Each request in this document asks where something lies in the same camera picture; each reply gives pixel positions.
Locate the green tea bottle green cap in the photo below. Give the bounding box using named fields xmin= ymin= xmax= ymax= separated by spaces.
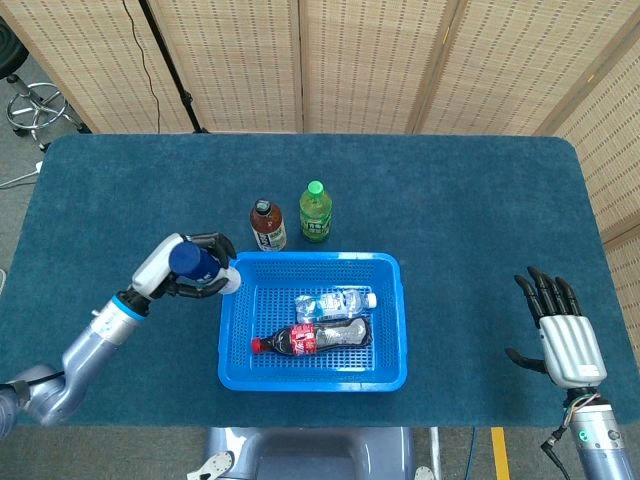
xmin=299 ymin=180 xmax=334 ymax=245

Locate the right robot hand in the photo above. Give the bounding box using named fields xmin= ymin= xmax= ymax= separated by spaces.
xmin=504 ymin=266 xmax=609 ymax=389

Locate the blue floor cable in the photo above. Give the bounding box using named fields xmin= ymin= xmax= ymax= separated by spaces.
xmin=462 ymin=427 xmax=479 ymax=480

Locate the yogurt bottle blue cap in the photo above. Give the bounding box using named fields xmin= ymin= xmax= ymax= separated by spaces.
xmin=168 ymin=242 xmax=242 ymax=297

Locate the blue perforated plastic basket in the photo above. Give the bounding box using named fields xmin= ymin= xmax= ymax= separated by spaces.
xmin=217 ymin=250 xmax=407 ymax=393

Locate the teal table cloth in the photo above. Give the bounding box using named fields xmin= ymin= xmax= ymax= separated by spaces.
xmin=0 ymin=133 xmax=609 ymax=430

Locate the black tripod stand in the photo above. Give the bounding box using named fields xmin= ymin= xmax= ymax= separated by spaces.
xmin=138 ymin=0 xmax=211 ymax=134

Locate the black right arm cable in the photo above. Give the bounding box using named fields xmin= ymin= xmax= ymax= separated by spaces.
xmin=539 ymin=424 xmax=574 ymax=480

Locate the blue-grey robot torso base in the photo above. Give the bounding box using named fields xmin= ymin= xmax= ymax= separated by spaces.
xmin=204 ymin=427 xmax=416 ymax=480

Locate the cola bottle red label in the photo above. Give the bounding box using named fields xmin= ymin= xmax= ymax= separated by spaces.
xmin=250 ymin=319 xmax=374 ymax=357

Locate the white floor cable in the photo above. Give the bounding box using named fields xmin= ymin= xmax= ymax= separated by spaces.
xmin=0 ymin=160 xmax=45 ymax=190

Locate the black stool chrome base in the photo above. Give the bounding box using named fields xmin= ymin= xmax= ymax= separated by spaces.
xmin=0 ymin=17 xmax=91 ymax=151

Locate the thin black hanging cable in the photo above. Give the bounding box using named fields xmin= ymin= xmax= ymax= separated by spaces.
xmin=121 ymin=0 xmax=162 ymax=134

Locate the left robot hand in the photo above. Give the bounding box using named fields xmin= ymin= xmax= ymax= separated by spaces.
xmin=130 ymin=231 xmax=238 ymax=301

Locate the metal table leg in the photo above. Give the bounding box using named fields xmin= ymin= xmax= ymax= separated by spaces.
xmin=429 ymin=427 xmax=444 ymax=480

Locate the small clear water bottle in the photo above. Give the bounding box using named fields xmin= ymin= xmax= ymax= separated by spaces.
xmin=293 ymin=287 xmax=378 ymax=324

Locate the brown tea bottle black cap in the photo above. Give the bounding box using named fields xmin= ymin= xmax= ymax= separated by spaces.
xmin=249 ymin=198 xmax=288 ymax=252

